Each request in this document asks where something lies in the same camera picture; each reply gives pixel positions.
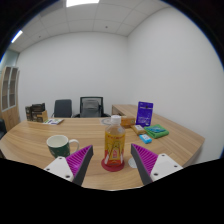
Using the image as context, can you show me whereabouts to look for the black mesh office chair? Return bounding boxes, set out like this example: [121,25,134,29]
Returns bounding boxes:
[73,96,111,119]

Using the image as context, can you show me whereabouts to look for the round grey plate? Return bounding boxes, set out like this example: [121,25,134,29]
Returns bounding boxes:
[100,117,113,127]

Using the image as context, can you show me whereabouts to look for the small dark brown box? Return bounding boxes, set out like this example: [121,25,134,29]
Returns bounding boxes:
[24,105,33,122]

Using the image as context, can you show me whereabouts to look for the wooden side cabinet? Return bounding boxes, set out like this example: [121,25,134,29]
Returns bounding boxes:
[111,104,139,118]

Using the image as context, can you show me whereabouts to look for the small blue pack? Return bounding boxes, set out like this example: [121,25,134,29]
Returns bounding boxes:
[138,133,153,145]

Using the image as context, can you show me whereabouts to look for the small tan box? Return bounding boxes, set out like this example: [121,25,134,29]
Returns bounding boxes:
[130,124,148,136]

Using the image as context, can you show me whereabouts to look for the yellow drink bottle white cap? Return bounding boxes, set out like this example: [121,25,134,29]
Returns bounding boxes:
[104,114,127,167]

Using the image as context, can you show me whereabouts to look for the orange wooden tissue box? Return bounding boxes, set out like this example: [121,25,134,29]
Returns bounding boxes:
[119,115,137,129]

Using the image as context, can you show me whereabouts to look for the small white round disc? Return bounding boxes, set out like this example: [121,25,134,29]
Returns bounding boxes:
[127,157,138,169]

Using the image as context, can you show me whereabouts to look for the large ceiling light panel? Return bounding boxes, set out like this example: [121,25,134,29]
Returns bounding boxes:
[65,0,101,8]

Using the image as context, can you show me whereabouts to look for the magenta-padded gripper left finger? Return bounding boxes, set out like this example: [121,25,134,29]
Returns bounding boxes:
[43,144,95,187]

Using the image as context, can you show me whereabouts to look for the large dark brown box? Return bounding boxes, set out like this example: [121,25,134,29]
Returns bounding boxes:
[30,102,49,123]

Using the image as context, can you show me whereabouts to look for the purple standing pouch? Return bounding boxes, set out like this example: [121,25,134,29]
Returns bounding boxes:
[135,101,155,128]

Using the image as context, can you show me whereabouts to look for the white printed leaflet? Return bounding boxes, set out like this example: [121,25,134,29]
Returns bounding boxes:
[43,117,65,126]

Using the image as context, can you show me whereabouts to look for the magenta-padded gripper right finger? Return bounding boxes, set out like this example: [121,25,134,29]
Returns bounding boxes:
[130,143,184,186]

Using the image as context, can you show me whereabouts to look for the small ceiling light panel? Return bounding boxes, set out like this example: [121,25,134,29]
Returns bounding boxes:
[10,29,24,44]

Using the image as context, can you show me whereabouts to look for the black padded office chair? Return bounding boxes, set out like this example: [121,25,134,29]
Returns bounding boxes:
[51,98,73,119]

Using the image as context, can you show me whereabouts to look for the green floral mug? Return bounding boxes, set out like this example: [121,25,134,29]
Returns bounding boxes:
[45,134,81,159]

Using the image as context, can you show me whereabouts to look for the wooden glass-door shelf cabinet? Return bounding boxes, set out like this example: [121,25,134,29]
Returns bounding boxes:
[0,65,21,133]

